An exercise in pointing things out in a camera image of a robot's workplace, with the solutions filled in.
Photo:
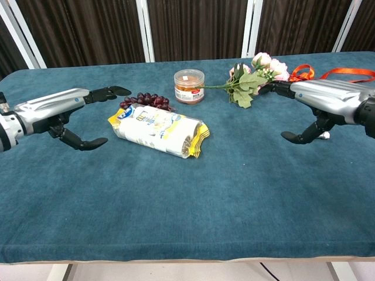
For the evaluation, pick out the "white table leg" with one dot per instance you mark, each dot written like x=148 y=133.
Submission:
x=340 y=271
x=63 y=272

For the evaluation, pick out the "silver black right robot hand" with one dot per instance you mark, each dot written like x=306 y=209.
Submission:
x=328 y=95

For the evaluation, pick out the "yellow white cracker package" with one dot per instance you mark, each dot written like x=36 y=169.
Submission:
x=159 y=131

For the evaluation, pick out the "orange ribbon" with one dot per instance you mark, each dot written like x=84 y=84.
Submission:
x=345 y=71

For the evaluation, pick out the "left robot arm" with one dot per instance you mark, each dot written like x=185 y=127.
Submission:
x=7 y=131

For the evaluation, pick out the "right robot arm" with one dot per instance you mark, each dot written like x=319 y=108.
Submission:
x=367 y=115

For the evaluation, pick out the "artificial pink flower bouquet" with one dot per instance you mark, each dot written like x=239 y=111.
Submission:
x=249 y=82

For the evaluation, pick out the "clear plastic snack jar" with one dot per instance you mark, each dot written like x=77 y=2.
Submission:
x=189 y=87

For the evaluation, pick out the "dark brown pleated screen panel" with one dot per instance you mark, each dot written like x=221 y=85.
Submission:
x=197 y=27
x=10 y=55
x=85 y=29
x=301 y=26
x=363 y=32

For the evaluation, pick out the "white screen frame post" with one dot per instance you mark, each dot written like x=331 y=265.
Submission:
x=25 y=38
x=145 y=29
x=251 y=27
x=347 y=26

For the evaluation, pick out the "blue velvet tablecloth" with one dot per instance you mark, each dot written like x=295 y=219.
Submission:
x=187 y=199

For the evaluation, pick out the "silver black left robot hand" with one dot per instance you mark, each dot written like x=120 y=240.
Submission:
x=55 y=104

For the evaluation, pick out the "dark red grape bunch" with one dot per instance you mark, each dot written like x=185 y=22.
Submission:
x=148 y=101

